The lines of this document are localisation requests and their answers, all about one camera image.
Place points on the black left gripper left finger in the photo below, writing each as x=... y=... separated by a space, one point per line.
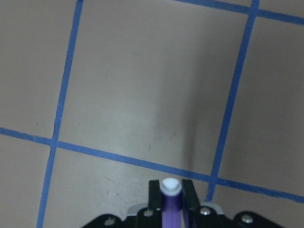
x=155 y=195

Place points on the purple highlighter pen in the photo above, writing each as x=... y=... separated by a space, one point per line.
x=171 y=203

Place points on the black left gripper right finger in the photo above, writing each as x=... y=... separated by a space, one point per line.
x=190 y=200

